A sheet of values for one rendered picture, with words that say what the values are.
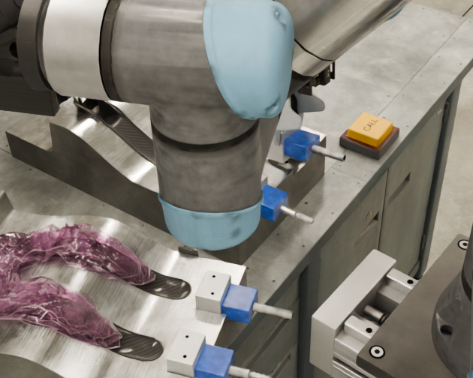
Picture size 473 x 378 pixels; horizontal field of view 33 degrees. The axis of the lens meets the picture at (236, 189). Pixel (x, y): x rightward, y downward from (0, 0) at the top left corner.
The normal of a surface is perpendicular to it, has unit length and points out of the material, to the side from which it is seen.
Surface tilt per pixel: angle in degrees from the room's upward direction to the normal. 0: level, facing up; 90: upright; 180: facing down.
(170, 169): 90
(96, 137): 25
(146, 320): 1
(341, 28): 104
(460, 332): 72
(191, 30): 37
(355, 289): 0
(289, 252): 0
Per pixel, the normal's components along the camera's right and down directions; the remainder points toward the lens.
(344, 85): -0.04, -0.74
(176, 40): -0.20, 0.03
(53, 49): -0.24, 0.39
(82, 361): 0.42, -0.57
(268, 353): 0.82, 0.36
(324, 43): 0.04, 0.83
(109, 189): -0.57, 0.56
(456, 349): -0.85, 0.09
